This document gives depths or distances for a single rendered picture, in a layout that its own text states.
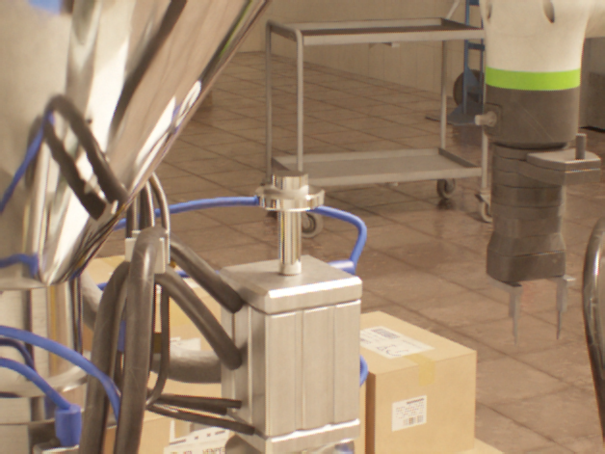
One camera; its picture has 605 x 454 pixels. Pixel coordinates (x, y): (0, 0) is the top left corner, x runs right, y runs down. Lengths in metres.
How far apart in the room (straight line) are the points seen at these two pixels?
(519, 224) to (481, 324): 3.77
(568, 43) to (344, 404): 0.88
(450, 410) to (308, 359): 3.11
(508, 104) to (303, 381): 0.88
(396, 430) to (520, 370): 1.25
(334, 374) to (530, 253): 0.90
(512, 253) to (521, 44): 0.21
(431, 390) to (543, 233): 2.17
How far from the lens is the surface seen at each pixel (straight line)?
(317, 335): 0.65
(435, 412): 3.73
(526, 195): 1.52
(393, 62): 10.62
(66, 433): 0.60
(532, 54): 1.49
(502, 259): 1.55
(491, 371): 4.84
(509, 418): 4.47
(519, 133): 1.50
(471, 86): 9.34
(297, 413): 0.66
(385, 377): 3.60
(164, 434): 3.35
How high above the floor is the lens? 1.59
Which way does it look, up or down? 14 degrees down
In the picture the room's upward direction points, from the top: straight up
